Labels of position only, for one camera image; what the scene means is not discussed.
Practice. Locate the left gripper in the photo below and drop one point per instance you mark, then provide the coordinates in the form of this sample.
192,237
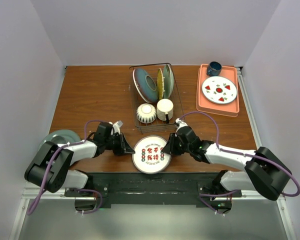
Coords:
124,147

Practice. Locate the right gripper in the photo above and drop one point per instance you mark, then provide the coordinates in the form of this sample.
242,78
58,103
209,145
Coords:
166,149

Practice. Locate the white plate red chinese characters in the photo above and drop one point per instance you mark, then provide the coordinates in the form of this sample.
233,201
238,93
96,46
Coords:
149,157

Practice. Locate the cream ceramic mug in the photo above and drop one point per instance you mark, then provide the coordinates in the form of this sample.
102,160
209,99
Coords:
165,110

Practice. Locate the black wire dish rack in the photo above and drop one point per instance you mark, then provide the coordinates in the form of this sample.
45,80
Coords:
136,100

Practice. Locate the yellow green ribbed plate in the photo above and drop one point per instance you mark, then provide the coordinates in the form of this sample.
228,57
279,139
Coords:
160,84

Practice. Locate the dark blue plate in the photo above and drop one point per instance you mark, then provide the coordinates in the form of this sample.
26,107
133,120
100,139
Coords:
145,85

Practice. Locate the mint green flower plate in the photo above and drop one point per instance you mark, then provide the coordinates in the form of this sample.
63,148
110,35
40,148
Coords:
168,81

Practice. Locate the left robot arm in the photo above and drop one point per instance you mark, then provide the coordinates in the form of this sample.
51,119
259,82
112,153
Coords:
50,167

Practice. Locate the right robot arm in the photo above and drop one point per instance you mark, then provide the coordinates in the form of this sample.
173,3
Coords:
257,170

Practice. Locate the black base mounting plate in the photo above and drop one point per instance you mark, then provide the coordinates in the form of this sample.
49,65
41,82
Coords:
105,189

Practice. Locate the grey green plate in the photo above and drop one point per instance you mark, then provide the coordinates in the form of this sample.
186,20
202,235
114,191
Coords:
70,136

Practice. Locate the grey ceramic cup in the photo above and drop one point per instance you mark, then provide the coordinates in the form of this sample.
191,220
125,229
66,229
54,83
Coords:
58,139

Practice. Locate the salmon pink tray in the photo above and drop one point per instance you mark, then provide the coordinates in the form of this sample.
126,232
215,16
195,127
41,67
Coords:
203,104

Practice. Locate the watermelon pattern plate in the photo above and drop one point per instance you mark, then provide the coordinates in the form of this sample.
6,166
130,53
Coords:
219,90

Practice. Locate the dark blue mug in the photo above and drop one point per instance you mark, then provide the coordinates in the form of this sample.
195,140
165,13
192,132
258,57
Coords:
214,69

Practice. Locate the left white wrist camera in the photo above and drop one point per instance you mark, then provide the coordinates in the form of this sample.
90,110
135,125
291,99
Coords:
116,127

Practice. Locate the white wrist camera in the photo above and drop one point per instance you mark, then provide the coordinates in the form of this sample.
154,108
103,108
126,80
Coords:
116,127
180,123

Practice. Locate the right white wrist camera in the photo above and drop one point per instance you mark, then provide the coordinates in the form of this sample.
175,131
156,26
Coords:
180,123

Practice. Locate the aluminium frame rail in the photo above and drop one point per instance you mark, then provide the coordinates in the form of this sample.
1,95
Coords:
29,193

